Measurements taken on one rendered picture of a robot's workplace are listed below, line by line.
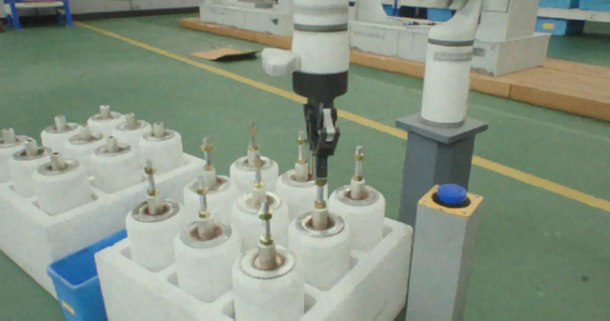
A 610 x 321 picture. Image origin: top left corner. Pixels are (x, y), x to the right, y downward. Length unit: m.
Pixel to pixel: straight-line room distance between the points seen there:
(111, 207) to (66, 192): 0.09
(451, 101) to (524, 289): 0.42
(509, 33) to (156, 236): 2.29
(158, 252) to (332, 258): 0.27
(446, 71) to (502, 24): 1.74
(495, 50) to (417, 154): 1.68
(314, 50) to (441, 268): 0.35
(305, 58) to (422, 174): 0.53
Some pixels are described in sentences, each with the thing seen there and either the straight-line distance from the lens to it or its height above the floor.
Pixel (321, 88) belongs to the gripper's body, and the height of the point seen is 0.47.
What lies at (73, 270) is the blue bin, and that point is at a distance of 0.99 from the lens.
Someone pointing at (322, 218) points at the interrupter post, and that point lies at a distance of 0.69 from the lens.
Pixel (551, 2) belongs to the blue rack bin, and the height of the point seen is 0.31.
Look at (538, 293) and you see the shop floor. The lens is 1.08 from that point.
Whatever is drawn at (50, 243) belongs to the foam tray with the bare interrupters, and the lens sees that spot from 0.98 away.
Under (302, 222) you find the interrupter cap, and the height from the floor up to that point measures 0.25.
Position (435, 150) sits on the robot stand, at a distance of 1.00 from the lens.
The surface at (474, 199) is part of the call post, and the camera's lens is 0.68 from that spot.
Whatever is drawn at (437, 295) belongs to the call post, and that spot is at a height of 0.18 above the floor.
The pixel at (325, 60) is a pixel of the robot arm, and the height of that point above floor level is 0.51.
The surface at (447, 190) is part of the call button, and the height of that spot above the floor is 0.33.
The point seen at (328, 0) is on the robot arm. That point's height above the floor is 0.58.
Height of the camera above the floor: 0.61
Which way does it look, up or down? 22 degrees down
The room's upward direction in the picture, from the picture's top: straight up
